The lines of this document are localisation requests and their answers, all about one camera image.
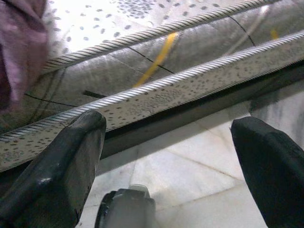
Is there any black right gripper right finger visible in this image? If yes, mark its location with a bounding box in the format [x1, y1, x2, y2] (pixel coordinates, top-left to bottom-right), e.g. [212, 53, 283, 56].
[229, 117, 304, 228]

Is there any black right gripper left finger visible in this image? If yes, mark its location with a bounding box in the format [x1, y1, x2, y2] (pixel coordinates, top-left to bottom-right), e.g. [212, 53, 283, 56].
[0, 109, 107, 228]

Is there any grey quilted mattress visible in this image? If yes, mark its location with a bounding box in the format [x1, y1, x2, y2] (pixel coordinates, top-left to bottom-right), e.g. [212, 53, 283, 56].
[0, 0, 304, 173]

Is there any silver right robot leg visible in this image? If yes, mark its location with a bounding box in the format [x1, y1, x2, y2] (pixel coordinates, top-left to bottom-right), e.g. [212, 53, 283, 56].
[95, 184, 157, 228]

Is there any pink cartoon print quilt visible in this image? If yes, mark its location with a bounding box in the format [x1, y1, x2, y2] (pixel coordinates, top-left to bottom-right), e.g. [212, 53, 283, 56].
[0, 0, 52, 110]

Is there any dark bed frame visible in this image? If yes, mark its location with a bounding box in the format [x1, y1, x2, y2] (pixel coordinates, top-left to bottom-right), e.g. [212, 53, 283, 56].
[95, 66, 304, 160]

